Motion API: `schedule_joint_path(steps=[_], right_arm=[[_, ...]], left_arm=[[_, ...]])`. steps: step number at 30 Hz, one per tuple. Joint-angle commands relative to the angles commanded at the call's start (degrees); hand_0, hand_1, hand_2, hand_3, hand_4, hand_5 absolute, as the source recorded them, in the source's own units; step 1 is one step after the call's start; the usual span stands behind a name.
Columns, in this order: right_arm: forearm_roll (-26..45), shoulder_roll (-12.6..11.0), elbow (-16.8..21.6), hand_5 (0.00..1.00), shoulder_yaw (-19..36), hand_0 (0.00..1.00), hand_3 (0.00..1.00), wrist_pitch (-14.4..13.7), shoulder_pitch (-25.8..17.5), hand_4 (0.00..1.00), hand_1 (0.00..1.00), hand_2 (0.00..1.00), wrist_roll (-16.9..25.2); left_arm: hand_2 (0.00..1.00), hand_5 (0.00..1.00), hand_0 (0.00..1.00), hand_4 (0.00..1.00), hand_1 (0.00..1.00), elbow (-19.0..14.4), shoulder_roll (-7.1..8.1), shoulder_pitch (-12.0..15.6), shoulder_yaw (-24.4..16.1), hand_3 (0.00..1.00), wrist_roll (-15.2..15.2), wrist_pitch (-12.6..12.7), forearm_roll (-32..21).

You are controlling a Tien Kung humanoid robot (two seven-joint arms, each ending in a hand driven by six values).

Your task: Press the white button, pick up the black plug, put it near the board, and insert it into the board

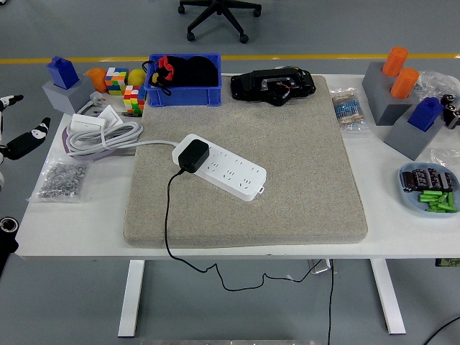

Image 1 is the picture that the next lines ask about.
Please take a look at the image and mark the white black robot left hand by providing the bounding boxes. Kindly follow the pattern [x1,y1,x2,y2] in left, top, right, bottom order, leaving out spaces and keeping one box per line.
[0,94,52,191]

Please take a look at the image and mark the black plug with cord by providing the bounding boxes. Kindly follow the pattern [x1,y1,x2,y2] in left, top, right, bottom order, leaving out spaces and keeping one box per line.
[164,139,327,292]

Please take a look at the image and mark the white power strip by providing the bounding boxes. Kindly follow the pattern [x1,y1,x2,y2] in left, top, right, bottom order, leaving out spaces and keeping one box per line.
[171,133,268,202]

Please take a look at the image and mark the clear bag of metal nuts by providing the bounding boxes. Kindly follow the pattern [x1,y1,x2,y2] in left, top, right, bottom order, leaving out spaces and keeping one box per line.
[27,160,90,204]

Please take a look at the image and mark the grey block holder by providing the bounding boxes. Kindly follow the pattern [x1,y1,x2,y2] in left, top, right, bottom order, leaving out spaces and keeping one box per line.
[42,75,95,116]
[383,109,445,162]

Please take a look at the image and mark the blue block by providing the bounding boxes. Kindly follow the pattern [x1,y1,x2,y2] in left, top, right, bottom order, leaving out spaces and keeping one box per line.
[407,96,445,132]
[47,56,81,90]

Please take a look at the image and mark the orange cone-shaped piece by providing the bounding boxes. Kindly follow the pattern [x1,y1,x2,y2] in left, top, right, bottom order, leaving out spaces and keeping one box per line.
[85,68,109,93]

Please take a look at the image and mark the large colourful puzzle cube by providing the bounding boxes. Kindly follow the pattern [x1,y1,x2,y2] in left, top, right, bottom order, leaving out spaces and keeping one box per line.
[104,67,129,96]

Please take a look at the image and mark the small colourful puzzle cube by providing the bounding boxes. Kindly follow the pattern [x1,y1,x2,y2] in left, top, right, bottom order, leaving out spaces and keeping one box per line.
[123,85,147,114]

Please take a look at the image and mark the yellow ball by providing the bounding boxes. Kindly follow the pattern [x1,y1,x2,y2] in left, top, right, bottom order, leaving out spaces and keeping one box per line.
[128,68,147,86]

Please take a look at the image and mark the blue plastic bin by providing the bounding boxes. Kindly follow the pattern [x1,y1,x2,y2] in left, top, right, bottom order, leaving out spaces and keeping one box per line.
[144,52,223,108]

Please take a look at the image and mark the white table leg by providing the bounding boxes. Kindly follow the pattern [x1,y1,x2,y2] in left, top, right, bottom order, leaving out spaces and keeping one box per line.
[370,258,407,335]
[117,259,146,338]

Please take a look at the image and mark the black machine part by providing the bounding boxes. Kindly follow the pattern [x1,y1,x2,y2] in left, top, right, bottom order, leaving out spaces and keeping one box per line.
[229,66,317,107]

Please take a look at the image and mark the black office chair base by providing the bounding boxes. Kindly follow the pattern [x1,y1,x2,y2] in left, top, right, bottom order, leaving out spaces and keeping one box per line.
[178,0,262,45]

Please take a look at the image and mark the grey-brown mat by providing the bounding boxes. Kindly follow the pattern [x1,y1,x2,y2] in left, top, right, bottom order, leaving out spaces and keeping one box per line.
[123,74,369,249]

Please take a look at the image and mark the clear bag of resistors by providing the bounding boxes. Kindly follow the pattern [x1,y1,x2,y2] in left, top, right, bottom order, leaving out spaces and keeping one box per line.
[330,87,371,133]

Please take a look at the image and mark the grey block with two holes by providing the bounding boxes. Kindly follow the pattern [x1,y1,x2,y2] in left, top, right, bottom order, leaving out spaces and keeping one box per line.
[361,61,421,127]

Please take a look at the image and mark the orange cylinder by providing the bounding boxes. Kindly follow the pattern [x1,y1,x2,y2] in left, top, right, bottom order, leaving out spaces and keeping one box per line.
[390,68,420,100]
[381,46,410,77]

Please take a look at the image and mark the grey-blue plate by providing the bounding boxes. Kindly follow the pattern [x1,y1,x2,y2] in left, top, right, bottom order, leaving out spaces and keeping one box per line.
[397,162,460,219]

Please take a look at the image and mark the clear plastic bag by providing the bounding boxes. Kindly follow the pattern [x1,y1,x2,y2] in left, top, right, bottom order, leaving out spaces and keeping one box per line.
[415,70,457,101]
[430,148,460,170]

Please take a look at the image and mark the white coiled power cable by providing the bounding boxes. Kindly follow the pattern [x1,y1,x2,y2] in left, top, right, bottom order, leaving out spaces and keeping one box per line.
[65,90,179,159]

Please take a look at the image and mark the black drawstring pouch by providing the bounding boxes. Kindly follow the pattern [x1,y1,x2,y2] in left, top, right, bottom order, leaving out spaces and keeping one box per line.
[142,54,220,95]

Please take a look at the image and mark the black hanging cable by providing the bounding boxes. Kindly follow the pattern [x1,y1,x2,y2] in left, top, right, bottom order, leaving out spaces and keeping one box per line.
[326,259,336,345]

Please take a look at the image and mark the black floor cable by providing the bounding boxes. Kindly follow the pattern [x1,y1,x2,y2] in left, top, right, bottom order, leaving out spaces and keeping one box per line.
[423,315,460,345]

